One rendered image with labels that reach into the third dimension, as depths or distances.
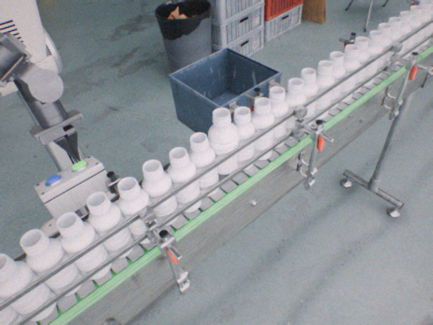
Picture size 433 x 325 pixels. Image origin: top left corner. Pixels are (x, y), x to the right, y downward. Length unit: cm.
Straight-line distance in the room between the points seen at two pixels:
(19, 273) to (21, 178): 207
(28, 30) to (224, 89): 86
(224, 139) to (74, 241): 35
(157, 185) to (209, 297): 116
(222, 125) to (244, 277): 120
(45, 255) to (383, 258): 165
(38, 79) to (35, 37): 43
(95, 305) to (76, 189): 24
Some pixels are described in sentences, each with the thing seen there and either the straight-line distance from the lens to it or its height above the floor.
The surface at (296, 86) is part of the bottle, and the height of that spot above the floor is 116.
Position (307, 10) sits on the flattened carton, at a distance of 421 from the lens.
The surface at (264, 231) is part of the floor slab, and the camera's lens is 194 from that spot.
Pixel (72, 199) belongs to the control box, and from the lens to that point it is 78.
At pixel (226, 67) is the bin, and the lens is 156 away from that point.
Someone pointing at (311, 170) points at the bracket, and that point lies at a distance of 94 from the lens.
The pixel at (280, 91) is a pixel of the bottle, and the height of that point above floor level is 115.
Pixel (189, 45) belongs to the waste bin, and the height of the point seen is 42.
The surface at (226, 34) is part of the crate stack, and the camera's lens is 314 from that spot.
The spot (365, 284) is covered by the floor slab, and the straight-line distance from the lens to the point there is 188.
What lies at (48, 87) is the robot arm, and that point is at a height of 132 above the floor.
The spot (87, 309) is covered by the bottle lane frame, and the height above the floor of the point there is 97.
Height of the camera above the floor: 162
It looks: 45 degrees down
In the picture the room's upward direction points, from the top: 6 degrees counter-clockwise
